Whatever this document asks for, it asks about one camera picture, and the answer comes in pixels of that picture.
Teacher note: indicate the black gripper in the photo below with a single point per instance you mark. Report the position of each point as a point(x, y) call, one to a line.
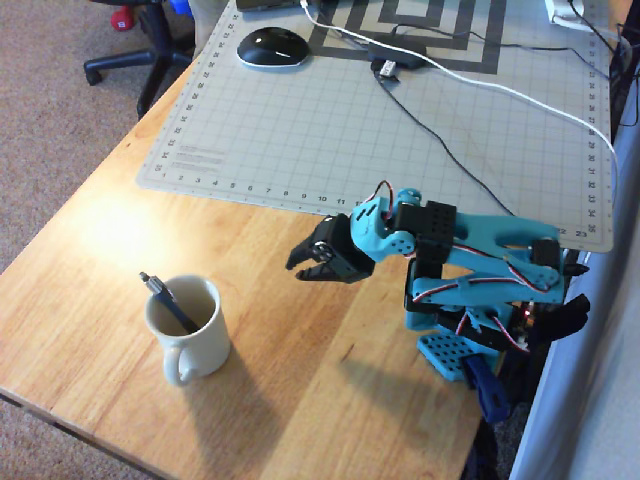
point(338, 260)

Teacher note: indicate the dark blue pen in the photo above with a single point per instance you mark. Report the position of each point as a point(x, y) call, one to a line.
point(172, 306)

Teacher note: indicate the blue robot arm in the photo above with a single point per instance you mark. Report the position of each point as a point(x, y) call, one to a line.
point(490, 235)

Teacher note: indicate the white ceramic mug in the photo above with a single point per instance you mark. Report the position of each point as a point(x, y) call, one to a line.
point(205, 345)

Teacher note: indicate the grey gridded cutting mat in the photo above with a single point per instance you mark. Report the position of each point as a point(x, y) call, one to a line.
point(320, 135)

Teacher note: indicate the white usb dongle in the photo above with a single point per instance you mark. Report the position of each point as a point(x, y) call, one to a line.
point(388, 68)

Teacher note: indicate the blue clamp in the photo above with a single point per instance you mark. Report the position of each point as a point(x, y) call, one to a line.
point(487, 390)

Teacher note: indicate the black computer mouse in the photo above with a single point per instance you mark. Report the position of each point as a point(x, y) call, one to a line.
point(272, 47)

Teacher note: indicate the black usb hub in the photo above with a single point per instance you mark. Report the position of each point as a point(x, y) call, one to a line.
point(400, 54)

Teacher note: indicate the black office chair base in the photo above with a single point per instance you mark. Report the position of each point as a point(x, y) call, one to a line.
point(160, 60)

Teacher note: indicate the dark laptop edge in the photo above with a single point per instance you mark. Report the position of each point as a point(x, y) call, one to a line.
point(265, 4)

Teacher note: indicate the black white patterned mat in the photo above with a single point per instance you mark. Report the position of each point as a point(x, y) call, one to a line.
point(487, 45)

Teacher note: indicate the red dumbbell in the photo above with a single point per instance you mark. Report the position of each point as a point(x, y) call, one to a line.
point(120, 19)

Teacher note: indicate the white box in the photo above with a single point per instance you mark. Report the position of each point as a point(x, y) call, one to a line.
point(562, 12)

